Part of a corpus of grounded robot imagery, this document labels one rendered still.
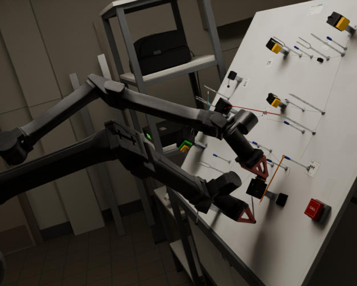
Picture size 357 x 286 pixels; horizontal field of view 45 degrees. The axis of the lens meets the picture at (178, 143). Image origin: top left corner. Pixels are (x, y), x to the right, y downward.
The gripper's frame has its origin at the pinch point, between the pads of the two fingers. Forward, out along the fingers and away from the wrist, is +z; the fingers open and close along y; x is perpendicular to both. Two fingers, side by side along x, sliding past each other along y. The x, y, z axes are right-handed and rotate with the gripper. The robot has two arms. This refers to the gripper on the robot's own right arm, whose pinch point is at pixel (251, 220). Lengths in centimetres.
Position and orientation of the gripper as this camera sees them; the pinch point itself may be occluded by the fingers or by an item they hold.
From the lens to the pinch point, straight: 148.1
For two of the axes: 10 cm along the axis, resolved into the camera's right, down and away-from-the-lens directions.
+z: 7.6, 5.5, 3.4
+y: -3.5, -0.9, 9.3
